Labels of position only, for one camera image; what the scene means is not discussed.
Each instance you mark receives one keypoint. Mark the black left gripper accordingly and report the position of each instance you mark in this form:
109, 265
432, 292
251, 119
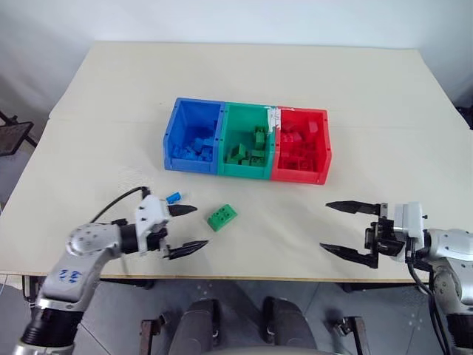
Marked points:
155, 240

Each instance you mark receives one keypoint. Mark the green plastic bin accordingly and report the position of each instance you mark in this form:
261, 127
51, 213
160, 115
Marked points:
240, 125

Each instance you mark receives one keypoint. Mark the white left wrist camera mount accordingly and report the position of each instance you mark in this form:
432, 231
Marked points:
149, 214

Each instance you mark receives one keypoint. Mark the small blue block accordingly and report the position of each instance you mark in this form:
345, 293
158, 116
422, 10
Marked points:
173, 197

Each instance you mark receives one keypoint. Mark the dark rounded shape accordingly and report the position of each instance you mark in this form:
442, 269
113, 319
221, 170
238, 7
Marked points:
288, 325
197, 325

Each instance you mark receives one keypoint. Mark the black metal stand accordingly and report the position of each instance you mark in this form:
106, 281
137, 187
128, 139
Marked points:
11, 137

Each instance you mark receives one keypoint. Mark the red plastic bin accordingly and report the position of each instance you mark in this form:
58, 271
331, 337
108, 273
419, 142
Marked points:
325, 148

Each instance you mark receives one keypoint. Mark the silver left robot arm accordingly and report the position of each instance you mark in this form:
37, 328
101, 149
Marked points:
86, 246

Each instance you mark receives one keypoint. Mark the green sloped block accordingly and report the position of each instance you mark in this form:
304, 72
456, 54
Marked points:
237, 152

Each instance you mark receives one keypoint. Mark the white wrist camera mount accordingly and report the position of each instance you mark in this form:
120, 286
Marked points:
411, 220
149, 214

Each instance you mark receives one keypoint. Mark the red block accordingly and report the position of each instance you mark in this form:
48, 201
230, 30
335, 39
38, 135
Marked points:
313, 126
291, 140

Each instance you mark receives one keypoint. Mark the blue plastic bin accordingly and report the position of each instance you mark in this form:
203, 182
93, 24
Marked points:
184, 118

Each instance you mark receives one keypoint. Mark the small green block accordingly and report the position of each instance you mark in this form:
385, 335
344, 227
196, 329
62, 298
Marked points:
245, 161

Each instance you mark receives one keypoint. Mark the brown metal table bracket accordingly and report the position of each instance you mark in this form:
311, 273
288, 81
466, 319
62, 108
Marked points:
149, 336
358, 336

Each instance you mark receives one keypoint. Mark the white tape on bins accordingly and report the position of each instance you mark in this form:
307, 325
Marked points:
274, 117

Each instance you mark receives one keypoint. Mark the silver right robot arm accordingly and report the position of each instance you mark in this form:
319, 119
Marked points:
451, 266

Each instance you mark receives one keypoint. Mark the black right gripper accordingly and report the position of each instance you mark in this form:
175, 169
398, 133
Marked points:
386, 240

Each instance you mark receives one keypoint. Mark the green four-stud block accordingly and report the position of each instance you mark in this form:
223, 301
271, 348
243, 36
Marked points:
221, 218

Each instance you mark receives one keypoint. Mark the tall green block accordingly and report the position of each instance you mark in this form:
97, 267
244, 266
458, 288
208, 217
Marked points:
260, 137

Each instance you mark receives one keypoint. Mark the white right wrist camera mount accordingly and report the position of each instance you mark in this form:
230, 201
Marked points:
411, 220

